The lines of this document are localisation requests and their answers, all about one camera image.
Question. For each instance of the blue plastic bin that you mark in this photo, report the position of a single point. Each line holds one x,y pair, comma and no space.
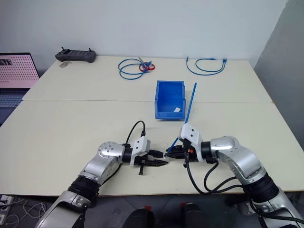
166,95

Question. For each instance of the white power strip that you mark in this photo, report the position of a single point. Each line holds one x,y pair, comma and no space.
4,202

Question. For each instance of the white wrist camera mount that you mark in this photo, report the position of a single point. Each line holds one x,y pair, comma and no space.
191,135
141,146

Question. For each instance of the open laptop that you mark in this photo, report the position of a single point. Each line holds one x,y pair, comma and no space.
14,71

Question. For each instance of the small white coupler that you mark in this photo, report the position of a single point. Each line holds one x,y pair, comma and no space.
165,154

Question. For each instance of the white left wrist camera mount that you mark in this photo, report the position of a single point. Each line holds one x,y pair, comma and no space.
141,146

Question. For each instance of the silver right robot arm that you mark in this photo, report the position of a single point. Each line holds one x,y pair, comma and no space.
237,154

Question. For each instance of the small white label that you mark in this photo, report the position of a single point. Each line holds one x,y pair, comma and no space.
177,109

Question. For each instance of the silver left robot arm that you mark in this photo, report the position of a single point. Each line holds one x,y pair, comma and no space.
107,164

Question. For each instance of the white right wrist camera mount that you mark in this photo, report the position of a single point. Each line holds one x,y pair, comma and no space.
191,135

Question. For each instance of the dark grey remote controller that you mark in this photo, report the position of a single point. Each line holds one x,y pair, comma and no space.
76,56

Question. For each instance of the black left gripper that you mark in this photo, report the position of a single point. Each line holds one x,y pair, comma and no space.
142,159

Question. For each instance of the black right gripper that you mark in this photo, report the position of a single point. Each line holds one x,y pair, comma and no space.
190,155

